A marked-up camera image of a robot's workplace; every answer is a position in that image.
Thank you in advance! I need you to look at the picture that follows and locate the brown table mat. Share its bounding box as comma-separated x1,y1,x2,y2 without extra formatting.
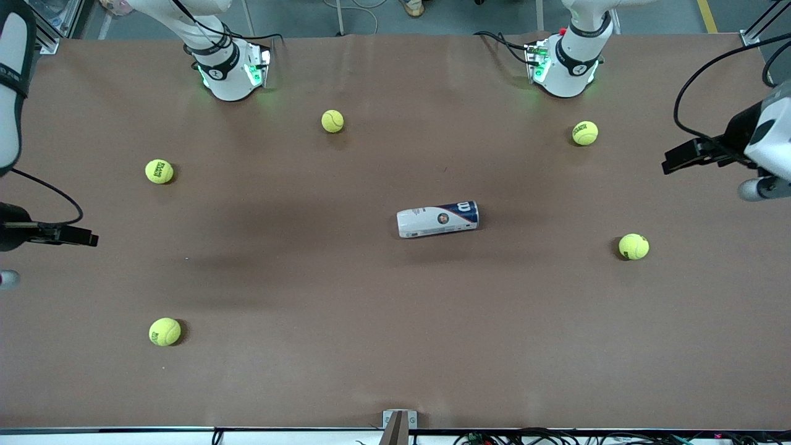
0,31,791,431

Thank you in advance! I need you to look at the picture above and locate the tangled cable bundle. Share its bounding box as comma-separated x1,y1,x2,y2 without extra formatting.
454,426,791,445

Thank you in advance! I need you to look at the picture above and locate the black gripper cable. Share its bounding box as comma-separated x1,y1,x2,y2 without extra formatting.
673,34,791,149
9,168,85,228

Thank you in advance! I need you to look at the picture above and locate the white blue tennis ball can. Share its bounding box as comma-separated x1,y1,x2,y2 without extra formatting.
396,200,481,239

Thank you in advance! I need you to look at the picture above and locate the black left arm base cable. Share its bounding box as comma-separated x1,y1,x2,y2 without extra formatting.
473,31,536,66

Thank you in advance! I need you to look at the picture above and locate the black arm base cable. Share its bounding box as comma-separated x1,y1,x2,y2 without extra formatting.
173,0,285,47
473,31,536,66

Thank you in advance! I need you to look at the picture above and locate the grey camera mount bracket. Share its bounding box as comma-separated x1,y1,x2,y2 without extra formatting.
382,409,418,445

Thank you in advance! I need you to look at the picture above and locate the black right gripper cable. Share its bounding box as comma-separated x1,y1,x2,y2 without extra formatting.
9,168,85,228

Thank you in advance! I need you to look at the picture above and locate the black right arm base cable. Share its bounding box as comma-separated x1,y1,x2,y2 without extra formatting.
173,0,285,47

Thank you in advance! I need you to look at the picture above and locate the aluminium frame profile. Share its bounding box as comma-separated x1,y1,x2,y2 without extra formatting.
28,0,93,55
740,0,791,48

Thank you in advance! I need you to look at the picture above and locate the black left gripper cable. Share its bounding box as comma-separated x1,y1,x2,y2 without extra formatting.
673,34,791,149

